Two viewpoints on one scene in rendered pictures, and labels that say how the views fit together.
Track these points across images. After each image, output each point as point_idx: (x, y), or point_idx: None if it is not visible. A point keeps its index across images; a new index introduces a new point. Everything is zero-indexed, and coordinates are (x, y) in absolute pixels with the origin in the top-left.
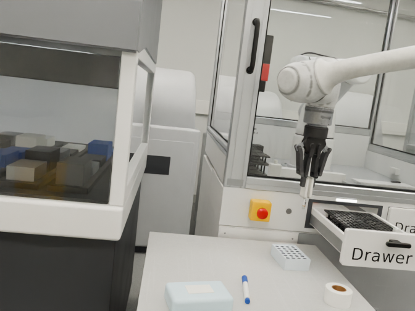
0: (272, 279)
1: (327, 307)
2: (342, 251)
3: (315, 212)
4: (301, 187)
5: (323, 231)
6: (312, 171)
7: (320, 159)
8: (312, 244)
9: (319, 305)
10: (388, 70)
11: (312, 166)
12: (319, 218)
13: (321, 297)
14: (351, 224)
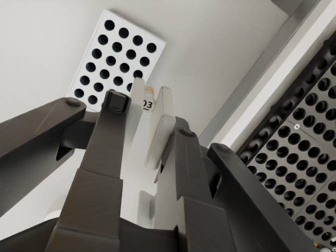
0: (14, 110)
1: (41, 216)
2: (133, 211)
3: (316, 16)
4: (130, 94)
5: (238, 91)
6: (163, 169)
7: (251, 233)
8: (296, 0)
9: (33, 208)
10: None
11: (165, 180)
12: (282, 54)
13: (57, 194)
14: (268, 177)
